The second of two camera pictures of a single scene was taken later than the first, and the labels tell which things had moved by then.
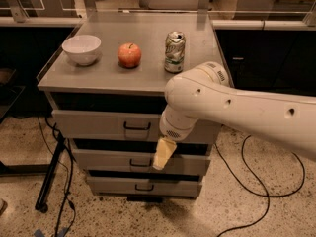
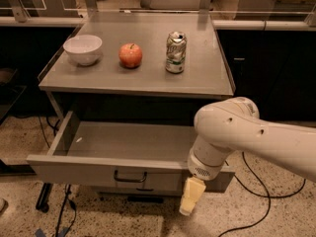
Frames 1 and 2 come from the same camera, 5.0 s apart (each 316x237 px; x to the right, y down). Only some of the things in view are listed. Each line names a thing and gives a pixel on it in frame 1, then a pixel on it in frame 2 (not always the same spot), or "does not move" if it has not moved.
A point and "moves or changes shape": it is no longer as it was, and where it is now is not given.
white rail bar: x=274 y=25 does not move
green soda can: x=174 y=55 does not move
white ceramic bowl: x=82 y=48 does not move
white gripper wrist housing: x=170 y=130 → x=201 y=168
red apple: x=129 y=54 does not move
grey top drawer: x=104 y=125 moves or changes shape
